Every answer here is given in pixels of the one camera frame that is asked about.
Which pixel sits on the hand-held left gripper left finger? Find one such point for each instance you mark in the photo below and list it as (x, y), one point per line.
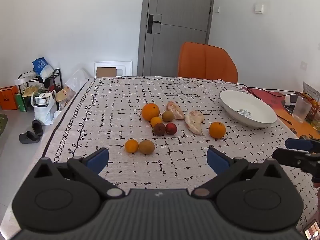
(98, 159)

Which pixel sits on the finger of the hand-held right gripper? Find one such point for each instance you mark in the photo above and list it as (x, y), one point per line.
(287, 158)
(298, 143)

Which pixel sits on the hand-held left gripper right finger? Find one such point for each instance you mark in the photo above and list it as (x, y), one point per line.
(217, 160)

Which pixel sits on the medium orange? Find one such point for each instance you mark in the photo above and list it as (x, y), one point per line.
(217, 130)

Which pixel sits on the small tangerine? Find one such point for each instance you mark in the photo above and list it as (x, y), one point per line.
(156, 121)
(131, 146)

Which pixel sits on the peeled pomelo piece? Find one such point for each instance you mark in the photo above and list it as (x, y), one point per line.
(175, 110)
(194, 122)

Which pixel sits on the green-brown kiwi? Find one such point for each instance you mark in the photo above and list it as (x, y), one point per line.
(146, 147)
(167, 116)

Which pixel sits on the red plum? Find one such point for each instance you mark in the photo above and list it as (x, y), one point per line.
(171, 128)

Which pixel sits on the white plate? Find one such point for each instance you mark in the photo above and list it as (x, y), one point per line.
(247, 108)

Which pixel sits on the dark red-brown plum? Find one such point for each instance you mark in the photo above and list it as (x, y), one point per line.
(159, 129)

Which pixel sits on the clear plastic cup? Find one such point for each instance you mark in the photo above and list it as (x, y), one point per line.
(301, 110)

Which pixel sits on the white charger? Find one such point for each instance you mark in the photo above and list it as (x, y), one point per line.
(290, 100)

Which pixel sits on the red orange table mat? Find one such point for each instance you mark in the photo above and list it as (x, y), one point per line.
(268, 97)

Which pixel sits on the printed snack packet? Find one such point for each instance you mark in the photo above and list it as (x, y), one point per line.
(311, 90)

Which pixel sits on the smartphone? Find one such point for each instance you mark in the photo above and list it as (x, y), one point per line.
(312, 230)

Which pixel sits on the white black-patterned tablecloth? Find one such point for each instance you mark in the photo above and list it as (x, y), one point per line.
(120, 97)

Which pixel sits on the dark grey slipper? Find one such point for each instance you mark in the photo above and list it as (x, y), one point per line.
(37, 127)
(28, 138)

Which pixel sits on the white plastic bag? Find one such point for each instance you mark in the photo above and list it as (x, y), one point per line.
(45, 115)

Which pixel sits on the large orange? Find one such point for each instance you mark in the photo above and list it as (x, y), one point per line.
(150, 112)

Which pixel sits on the brown paper bag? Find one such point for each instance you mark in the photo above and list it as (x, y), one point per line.
(63, 95)

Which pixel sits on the clear plastic bag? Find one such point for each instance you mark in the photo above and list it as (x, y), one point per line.
(76, 81)

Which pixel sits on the brown cardboard piece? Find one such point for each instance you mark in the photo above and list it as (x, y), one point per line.
(106, 72)

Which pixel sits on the black shoe rack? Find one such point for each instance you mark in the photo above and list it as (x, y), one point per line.
(58, 78)

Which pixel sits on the white foam packaging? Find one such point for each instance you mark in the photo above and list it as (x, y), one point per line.
(123, 66)

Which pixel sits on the green box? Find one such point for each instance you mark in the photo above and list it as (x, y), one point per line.
(20, 102)

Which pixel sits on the orange chair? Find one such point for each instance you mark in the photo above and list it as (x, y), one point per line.
(205, 62)

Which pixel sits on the blue and white bag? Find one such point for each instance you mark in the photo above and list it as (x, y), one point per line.
(42, 67)

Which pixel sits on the orange box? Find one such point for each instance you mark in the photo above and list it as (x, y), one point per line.
(8, 98)

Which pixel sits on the grey door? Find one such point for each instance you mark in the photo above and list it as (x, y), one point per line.
(180, 30)

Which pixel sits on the white light switch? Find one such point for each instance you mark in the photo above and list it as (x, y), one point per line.
(259, 8)

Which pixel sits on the small white wall switch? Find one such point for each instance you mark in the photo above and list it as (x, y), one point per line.
(217, 9)

